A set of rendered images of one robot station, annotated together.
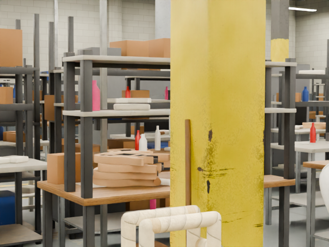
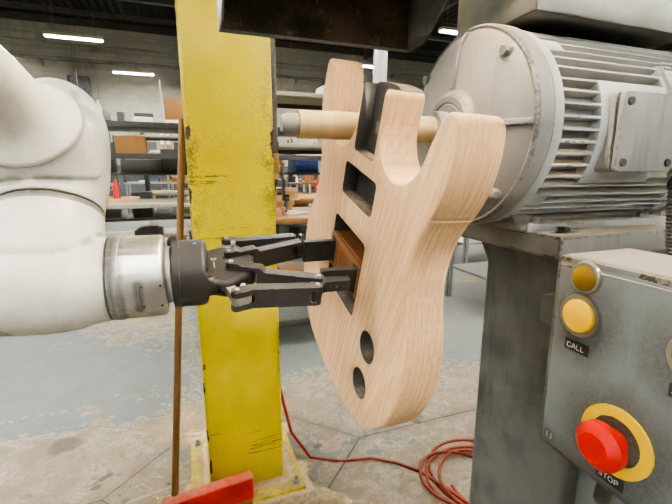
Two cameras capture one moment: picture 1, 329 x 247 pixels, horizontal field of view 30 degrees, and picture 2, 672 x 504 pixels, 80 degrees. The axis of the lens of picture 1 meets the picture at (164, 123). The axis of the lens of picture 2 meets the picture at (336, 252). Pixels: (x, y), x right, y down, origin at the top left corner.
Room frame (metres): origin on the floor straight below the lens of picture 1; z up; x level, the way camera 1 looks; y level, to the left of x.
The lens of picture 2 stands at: (1.12, -0.86, 1.20)
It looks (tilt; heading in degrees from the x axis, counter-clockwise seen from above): 12 degrees down; 11
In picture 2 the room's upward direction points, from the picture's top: straight up
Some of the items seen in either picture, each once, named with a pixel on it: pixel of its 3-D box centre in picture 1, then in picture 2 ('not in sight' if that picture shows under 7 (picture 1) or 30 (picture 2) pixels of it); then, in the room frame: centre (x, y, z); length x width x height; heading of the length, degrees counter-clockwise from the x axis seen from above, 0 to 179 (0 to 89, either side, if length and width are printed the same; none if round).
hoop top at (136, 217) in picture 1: (162, 215); not in sight; (1.36, 0.00, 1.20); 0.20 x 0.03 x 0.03; 120
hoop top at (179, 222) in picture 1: (181, 222); not in sight; (1.29, -0.04, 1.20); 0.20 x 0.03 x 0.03; 120
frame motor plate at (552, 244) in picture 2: not in sight; (580, 226); (1.82, -1.13, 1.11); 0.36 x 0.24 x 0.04; 121
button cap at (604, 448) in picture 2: not in sight; (608, 443); (1.45, -1.03, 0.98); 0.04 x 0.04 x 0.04; 31
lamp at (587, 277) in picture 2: not in sight; (583, 278); (1.49, -1.01, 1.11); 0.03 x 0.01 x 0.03; 31
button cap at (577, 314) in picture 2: not in sight; (582, 315); (1.49, -1.01, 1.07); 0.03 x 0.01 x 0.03; 31
